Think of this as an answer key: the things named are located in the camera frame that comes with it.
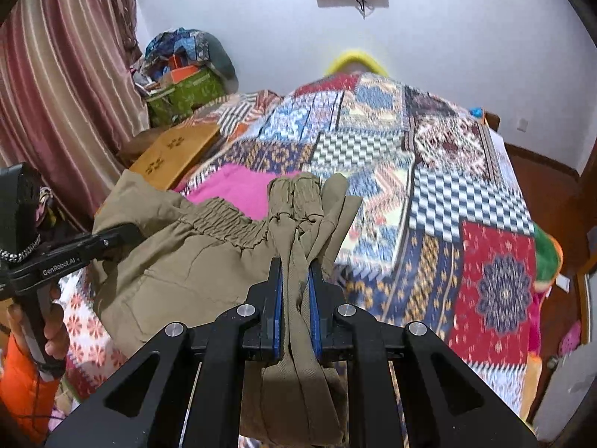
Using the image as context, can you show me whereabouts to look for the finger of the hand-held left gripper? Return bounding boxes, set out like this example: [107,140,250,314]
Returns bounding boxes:
[79,223,141,263]

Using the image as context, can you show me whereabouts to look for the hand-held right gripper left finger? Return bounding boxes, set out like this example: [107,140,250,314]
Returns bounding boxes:
[44,256,285,448]

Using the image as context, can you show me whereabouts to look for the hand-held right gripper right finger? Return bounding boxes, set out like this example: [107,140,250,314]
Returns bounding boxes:
[308,259,537,448]

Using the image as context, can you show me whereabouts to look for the khaki pants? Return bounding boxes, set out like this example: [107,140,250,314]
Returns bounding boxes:
[92,172,365,447]

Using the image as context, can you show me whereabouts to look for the person's left forearm orange sleeve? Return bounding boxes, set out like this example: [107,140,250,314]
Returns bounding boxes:
[0,335,62,445]

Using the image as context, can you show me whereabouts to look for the person's left hand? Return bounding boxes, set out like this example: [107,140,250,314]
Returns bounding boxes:
[6,286,72,365]

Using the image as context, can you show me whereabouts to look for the wooden folding board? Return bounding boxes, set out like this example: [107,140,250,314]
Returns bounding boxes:
[128,124,223,192]

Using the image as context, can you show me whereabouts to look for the pink garment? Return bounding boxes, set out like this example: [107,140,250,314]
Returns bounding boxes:
[175,163,281,221]

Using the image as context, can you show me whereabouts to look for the patchwork printed blanket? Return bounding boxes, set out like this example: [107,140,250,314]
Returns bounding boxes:
[56,72,538,448]

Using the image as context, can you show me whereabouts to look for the green storage bag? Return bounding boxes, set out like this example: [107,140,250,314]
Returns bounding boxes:
[146,68,227,128]

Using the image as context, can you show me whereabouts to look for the pink striped curtain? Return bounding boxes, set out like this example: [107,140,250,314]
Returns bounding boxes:
[0,0,151,235]

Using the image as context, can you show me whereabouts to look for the pile of colourful bags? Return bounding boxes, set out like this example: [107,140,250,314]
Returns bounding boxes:
[133,29,212,90]

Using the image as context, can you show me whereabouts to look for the green and pink fleece blanket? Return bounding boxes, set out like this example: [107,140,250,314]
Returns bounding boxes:
[519,221,565,423]

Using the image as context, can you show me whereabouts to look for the pink slipper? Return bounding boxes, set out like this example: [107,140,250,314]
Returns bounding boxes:
[558,320,583,356]

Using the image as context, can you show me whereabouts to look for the white cabinet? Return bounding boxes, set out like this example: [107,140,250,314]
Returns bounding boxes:
[532,349,589,445]

